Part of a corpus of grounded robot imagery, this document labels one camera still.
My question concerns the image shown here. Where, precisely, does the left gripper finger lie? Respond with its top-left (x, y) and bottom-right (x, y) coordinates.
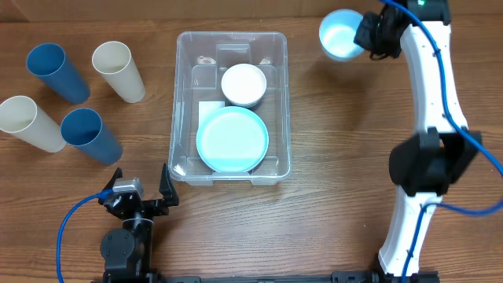
top-left (159, 163), bottom-right (179, 207)
top-left (98, 167), bottom-right (123, 204)

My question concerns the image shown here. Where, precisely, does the light blue plastic bowl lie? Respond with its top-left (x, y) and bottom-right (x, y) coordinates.
top-left (318, 9), bottom-right (365, 61)

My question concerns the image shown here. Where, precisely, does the light blue plastic plate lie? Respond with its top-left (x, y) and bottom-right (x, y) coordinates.
top-left (196, 106), bottom-right (270, 173)

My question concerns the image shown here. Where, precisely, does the clear plastic storage bin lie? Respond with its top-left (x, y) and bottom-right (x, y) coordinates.
top-left (168, 31), bottom-right (292, 186)

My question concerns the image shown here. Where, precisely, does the pink plastic bowl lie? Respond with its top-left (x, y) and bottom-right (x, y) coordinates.
top-left (221, 64), bottom-right (267, 101)

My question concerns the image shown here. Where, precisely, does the grey plastic bowl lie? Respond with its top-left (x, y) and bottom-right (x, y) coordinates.
top-left (226, 97), bottom-right (262, 108)

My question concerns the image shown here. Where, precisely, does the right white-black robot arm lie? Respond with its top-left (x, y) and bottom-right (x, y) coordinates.
top-left (354, 1), bottom-right (482, 282)

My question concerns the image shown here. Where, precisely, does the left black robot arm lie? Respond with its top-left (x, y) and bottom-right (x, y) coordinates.
top-left (98, 165), bottom-right (179, 283)

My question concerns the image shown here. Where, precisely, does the near blue plastic cup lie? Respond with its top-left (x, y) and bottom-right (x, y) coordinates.
top-left (61, 108), bottom-right (123, 164)

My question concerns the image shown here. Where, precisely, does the blue plastic cup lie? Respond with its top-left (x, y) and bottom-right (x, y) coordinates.
top-left (26, 42), bottom-right (90, 105)
top-left (61, 108), bottom-right (123, 164)

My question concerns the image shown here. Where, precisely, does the far cream plastic cup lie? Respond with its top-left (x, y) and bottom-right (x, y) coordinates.
top-left (91, 41), bottom-right (146, 103)

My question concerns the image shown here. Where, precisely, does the cream plastic cup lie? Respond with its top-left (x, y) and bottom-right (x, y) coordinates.
top-left (91, 41), bottom-right (146, 103)
top-left (1, 95), bottom-right (66, 153)

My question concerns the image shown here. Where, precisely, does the near cream plastic cup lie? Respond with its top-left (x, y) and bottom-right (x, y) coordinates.
top-left (1, 95), bottom-right (66, 153)

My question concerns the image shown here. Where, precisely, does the far blue plastic cup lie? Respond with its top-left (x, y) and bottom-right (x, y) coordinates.
top-left (26, 42), bottom-right (90, 105)

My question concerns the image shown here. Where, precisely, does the left blue cable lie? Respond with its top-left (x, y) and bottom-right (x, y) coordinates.
top-left (56, 189), bottom-right (115, 283)

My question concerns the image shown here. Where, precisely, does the blue cable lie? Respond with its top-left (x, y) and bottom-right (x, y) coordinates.
top-left (56, 189), bottom-right (115, 283)
top-left (379, 0), bottom-right (503, 283)

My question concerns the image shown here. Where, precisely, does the right blue cable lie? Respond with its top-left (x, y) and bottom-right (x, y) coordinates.
top-left (379, 0), bottom-right (503, 283)

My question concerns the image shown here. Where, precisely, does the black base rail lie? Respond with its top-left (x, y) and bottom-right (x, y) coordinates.
top-left (90, 270), bottom-right (440, 283)

